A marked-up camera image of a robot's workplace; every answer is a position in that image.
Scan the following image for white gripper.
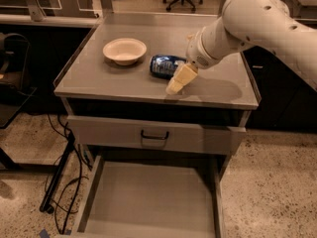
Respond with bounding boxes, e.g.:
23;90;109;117
165;30;220;95

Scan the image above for closed grey top drawer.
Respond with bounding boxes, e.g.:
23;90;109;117
67;115;246;155

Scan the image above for blue pepsi can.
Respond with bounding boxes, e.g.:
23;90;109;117
150;55;186;79

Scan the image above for black drawer handle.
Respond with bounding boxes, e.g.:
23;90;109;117
141;130;169;141

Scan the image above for black floor cables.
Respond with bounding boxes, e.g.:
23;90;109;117
44;113;94;235

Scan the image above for grey drawer cabinet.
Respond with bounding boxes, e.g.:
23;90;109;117
53;11;262;238

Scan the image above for black table leg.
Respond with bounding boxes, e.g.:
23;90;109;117
40;133;74;213

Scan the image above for black chair at left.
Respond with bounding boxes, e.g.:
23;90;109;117
0;33;36;129

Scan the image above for open grey middle drawer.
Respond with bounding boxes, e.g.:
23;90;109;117
53;155;228;238

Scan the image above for beige paper bowl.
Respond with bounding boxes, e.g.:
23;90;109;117
103;38;147;65

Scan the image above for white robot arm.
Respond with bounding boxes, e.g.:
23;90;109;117
166;0;317;94

